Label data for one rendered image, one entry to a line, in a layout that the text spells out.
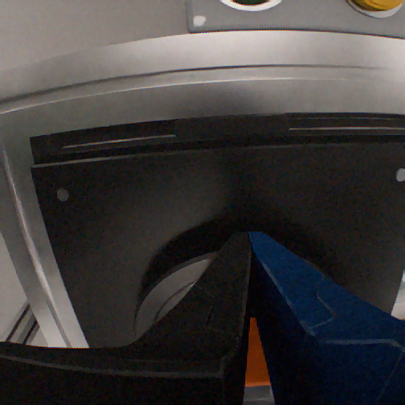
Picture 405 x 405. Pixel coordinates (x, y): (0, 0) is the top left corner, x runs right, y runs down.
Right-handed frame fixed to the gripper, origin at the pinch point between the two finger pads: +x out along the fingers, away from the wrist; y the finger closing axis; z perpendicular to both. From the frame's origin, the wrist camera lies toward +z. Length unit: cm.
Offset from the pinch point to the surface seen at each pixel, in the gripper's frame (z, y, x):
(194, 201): -2.0, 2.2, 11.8
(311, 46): 6.2, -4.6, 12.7
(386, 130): 0.9, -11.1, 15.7
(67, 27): 10.2, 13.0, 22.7
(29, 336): -15.5, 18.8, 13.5
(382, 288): -9.4, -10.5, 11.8
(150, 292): -6.7, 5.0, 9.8
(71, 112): 3.4, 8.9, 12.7
